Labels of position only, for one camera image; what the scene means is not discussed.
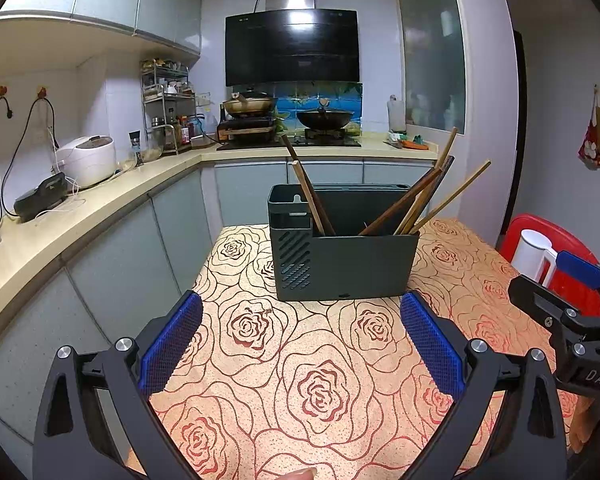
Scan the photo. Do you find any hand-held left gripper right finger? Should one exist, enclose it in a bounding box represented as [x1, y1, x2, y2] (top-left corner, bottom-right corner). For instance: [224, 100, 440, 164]
[400, 289, 569, 480]

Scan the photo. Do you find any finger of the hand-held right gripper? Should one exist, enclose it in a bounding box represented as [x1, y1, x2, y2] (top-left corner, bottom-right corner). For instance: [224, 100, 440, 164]
[508, 273, 600, 333]
[554, 249, 600, 313]

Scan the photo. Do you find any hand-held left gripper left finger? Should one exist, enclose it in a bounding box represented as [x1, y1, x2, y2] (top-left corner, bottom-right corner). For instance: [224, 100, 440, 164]
[32, 289, 204, 480]

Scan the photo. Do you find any dark grey utensil holder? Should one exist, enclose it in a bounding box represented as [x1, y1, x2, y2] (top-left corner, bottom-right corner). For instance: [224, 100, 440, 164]
[267, 183, 421, 302]

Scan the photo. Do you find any brown wooden chopstick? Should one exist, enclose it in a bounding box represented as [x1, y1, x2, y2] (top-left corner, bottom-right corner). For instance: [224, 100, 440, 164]
[408, 160, 492, 236]

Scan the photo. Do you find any dark wooden chopstick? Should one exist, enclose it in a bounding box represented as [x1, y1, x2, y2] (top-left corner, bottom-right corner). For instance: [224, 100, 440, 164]
[358, 168, 443, 237]
[280, 133, 337, 237]
[402, 155, 456, 235]

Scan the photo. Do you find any light wooden chopstick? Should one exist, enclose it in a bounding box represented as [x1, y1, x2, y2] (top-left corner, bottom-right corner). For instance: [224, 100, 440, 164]
[394, 127, 459, 236]
[291, 160, 328, 237]

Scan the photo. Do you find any white electric kettle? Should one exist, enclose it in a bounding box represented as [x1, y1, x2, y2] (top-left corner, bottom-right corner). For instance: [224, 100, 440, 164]
[510, 229, 563, 288]

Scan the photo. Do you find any red plastic chair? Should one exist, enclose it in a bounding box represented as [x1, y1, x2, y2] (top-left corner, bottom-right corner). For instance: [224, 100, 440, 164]
[500, 213, 600, 318]

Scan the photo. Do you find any red hanging cloth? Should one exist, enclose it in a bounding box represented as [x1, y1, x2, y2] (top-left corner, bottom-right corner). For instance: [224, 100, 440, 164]
[578, 105, 600, 170]

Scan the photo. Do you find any rose-patterned tablecloth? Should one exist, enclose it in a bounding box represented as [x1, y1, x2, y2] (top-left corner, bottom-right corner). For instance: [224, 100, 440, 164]
[150, 217, 600, 480]

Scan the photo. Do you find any beige kitchen countertop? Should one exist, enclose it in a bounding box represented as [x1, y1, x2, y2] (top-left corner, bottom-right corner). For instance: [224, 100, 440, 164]
[0, 137, 438, 321]

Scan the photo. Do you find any black pepper grinder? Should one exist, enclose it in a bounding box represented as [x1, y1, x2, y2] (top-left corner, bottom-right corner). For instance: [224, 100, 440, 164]
[128, 131, 145, 167]

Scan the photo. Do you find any orange and green tray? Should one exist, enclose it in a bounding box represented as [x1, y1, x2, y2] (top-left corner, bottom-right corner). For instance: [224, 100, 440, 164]
[385, 132, 430, 151]

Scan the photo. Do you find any black electric griddle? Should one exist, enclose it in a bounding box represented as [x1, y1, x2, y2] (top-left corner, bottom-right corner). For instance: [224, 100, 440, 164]
[13, 172, 70, 223]

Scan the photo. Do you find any clear glass jar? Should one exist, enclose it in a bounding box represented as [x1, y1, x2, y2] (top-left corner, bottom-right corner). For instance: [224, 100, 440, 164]
[144, 127, 165, 162]

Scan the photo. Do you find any white rice cooker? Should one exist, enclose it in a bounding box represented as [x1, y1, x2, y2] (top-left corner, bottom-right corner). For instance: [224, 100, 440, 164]
[56, 135, 117, 190]

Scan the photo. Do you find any white plastic jug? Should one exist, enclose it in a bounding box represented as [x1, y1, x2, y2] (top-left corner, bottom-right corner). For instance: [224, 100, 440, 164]
[387, 94, 407, 133]

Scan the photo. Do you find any black gas hob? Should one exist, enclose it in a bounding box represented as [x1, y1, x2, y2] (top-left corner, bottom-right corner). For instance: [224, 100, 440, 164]
[216, 130, 362, 151]

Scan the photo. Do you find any black induction cooker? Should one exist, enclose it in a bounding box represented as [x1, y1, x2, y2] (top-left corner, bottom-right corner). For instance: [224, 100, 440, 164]
[218, 117, 276, 133]

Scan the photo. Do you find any metal kitchen rack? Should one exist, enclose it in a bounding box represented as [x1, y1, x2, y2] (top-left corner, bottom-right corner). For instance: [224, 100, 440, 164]
[141, 59, 196, 153]

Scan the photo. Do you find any black wok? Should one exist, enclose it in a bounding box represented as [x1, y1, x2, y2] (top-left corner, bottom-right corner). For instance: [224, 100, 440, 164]
[296, 107, 355, 130]

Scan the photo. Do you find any golden pan with lid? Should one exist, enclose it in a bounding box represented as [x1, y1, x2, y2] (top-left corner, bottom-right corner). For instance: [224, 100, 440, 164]
[221, 91, 278, 116]

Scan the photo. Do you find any frosted glass window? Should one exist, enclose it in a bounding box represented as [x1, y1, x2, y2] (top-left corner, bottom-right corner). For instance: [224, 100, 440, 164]
[395, 0, 467, 136]

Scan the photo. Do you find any blue picture backsplash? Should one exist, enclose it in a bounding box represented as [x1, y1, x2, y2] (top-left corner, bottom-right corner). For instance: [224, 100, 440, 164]
[271, 81, 363, 136]

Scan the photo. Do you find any black range hood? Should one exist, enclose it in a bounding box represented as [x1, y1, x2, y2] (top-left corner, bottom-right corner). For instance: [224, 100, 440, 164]
[224, 0, 359, 87]

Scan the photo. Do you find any black hanging power cable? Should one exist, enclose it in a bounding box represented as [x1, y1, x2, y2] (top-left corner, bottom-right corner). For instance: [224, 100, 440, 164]
[0, 95, 16, 226]
[0, 97, 58, 221]

